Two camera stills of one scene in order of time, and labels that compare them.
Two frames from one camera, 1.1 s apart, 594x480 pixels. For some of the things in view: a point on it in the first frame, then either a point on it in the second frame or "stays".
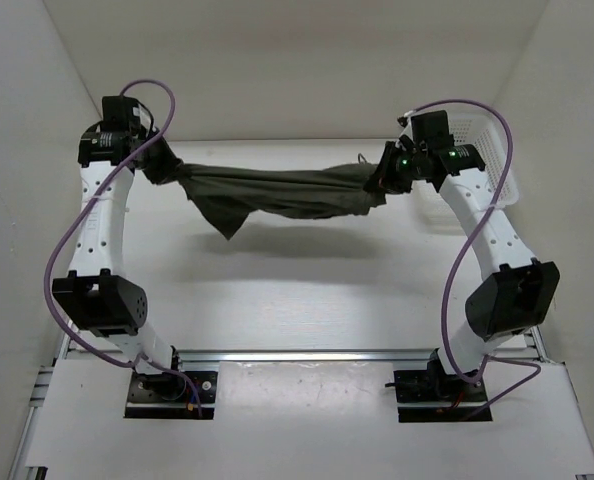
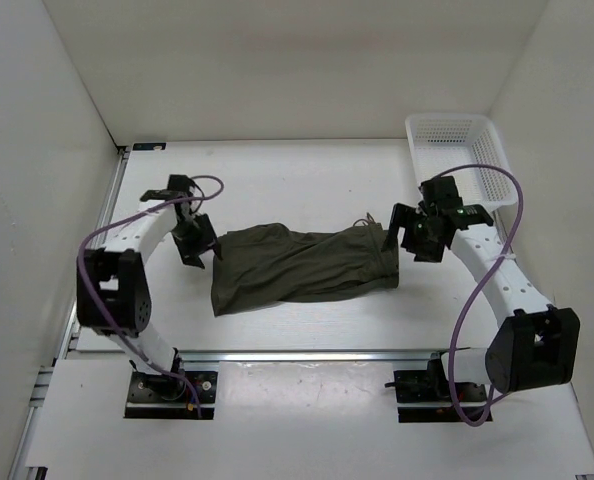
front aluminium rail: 307,356 stays
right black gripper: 384,180 → 404,216
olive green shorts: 223,194 → 273,263
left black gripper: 169,167 → 208,240
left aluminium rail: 38,400 stays
